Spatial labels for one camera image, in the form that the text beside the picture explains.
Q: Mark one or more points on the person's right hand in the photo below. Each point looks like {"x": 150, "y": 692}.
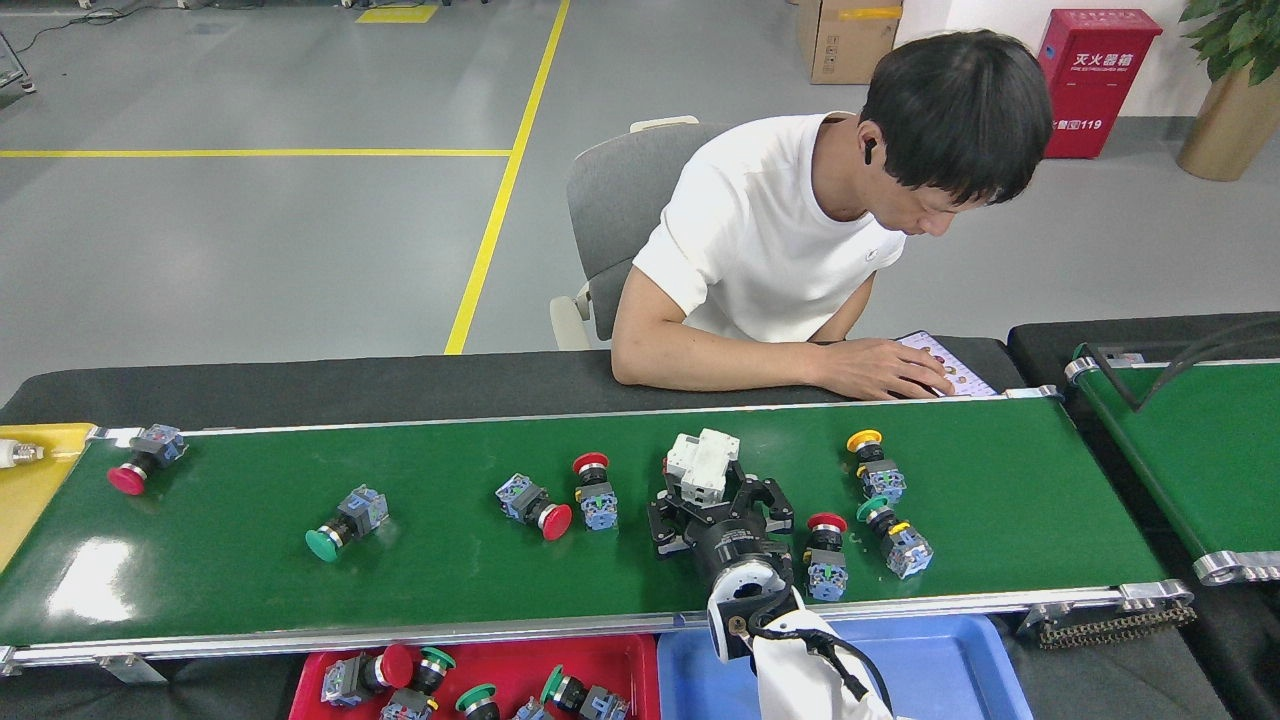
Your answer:
{"x": 875, "y": 368}

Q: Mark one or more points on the smartphone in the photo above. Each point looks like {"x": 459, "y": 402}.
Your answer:
{"x": 960, "y": 372}

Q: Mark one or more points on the cardboard box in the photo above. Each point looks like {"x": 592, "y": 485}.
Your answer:
{"x": 850, "y": 45}

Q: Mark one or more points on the white light bulb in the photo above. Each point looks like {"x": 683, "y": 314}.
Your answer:
{"x": 25, "y": 453}

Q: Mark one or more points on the potted green plant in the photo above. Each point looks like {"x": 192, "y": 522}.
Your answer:
{"x": 1225, "y": 130}

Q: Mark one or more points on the blue plastic tray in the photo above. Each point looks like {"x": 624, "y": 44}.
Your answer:
{"x": 950, "y": 670}

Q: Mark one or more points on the narrow green conveyor belt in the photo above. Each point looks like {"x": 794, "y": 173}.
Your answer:
{"x": 1200, "y": 470}

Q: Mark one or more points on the red mushroom push button switch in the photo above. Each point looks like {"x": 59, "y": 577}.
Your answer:
{"x": 827, "y": 580}
{"x": 397, "y": 666}
{"x": 598, "y": 510}
{"x": 127, "y": 481}
{"x": 555, "y": 521}

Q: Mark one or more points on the person's right forearm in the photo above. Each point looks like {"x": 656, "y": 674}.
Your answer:
{"x": 720, "y": 368}

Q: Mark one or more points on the yellow mushroom push button switch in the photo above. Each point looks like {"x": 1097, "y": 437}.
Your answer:
{"x": 885, "y": 483}

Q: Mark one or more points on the red fire extinguisher box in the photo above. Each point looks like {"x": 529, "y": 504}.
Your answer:
{"x": 1100, "y": 100}

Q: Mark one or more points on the white circuit breaker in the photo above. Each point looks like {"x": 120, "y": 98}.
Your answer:
{"x": 700, "y": 465}

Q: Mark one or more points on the black belt guide bar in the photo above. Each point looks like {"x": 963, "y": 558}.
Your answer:
{"x": 1113, "y": 378}

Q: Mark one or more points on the long green conveyor belt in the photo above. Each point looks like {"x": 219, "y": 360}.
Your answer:
{"x": 450, "y": 580}

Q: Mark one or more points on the yellow plastic tray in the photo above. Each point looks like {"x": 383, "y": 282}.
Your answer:
{"x": 30, "y": 500}

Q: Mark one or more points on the grey office chair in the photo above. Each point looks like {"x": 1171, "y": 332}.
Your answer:
{"x": 620, "y": 210}

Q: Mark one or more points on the person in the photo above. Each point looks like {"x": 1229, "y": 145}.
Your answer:
{"x": 750, "y": 230}

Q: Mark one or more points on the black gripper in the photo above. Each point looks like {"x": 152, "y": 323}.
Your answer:
{"x": 740, "y": 548}

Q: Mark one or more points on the red plastic tray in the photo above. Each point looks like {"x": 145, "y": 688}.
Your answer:
{"x": 500, "y": 660}

